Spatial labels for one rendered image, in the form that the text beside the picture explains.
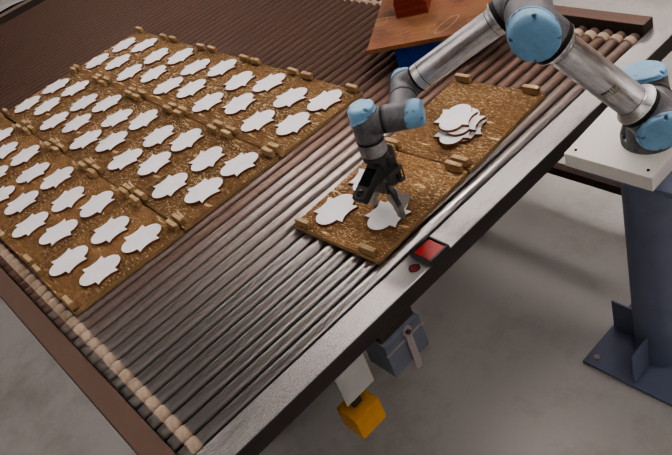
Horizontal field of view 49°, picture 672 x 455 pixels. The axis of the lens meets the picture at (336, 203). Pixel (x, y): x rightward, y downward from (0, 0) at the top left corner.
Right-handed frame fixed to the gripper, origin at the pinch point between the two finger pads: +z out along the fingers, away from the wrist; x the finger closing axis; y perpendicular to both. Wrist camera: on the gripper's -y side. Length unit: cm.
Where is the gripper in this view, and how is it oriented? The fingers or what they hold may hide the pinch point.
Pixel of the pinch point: (387, 213)
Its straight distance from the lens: 210.1
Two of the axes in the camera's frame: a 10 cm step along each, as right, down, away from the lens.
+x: -6.9, -2.6, 6.8
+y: 6.7, -5.9, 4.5
